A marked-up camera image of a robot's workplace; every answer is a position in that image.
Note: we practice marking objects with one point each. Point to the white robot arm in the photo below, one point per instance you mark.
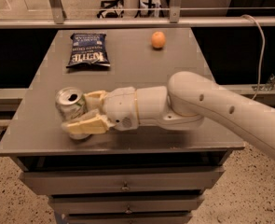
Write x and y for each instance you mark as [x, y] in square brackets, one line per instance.
[182, 104]

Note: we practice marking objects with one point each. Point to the metal railing frame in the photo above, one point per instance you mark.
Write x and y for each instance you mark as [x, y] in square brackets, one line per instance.
[81, 14]

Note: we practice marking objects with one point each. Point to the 7up soda can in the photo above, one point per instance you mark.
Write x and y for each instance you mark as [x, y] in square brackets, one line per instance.
[70, 103]

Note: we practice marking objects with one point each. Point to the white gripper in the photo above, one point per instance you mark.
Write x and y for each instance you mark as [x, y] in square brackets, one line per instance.
[120, 106]

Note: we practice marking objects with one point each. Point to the top grey drawer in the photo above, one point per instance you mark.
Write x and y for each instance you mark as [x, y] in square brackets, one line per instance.
[117, 181]

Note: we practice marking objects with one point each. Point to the grey drawer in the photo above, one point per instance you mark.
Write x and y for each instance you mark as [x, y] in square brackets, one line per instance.
[137, 218]
[126, 204]
[117, 181]

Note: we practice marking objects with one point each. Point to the black office chair base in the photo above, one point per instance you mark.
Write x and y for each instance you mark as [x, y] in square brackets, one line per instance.
[110, 9]

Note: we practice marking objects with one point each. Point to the blue Kettle chips bag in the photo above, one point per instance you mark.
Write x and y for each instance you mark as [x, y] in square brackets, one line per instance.
[88, 49]

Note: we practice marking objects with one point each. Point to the orange fruit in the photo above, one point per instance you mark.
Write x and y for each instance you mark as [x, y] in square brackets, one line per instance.
[158, 40]

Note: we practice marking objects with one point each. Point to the bottom grey drawer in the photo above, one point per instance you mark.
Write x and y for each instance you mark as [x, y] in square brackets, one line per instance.
[137, 218]

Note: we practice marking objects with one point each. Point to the middle grey drawer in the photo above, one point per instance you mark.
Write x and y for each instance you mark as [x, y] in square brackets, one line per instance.
[126, 204]

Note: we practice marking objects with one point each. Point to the grey drawer cabinet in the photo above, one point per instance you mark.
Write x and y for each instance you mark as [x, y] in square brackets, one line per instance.
[149, 168]

